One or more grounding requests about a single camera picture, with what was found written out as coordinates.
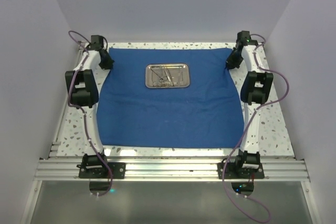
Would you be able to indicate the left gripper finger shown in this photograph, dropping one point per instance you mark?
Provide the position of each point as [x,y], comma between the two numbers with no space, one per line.
[108,61]
[104,60]

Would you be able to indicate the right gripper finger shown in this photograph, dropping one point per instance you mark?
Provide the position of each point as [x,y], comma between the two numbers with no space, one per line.
[239,58]
[231,61]

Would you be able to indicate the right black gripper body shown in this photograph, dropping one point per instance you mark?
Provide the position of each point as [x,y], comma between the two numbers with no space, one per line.
[234,52]

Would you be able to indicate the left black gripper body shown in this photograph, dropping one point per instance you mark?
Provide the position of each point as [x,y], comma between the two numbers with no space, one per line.
[106,54]

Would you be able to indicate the steel instrument tray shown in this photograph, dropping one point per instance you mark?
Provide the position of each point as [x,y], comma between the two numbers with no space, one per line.
[179,72]

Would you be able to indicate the blue cloth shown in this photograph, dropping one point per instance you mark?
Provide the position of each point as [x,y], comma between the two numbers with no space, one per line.
[206,114]

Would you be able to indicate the large steel scissors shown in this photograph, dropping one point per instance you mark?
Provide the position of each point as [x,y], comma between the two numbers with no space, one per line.
[158,74]

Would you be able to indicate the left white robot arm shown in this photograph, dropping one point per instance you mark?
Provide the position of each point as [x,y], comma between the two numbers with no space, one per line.
[82,89]

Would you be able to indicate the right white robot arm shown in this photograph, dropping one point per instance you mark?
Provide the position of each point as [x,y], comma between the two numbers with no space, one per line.
[254,92]

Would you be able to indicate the steel forceps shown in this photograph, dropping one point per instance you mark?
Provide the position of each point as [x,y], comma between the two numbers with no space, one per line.
[168,78]

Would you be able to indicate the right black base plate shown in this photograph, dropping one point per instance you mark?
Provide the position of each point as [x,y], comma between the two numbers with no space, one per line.
[233,172]

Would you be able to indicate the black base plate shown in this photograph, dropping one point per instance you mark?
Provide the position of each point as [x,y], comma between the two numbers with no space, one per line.
[118,171]
[233,172]

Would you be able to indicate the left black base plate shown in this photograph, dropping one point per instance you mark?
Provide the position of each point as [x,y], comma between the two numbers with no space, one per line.
[118,171]

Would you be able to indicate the aluminium mounting rail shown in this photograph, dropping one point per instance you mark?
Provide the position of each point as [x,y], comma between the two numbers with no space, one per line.
[171,169]

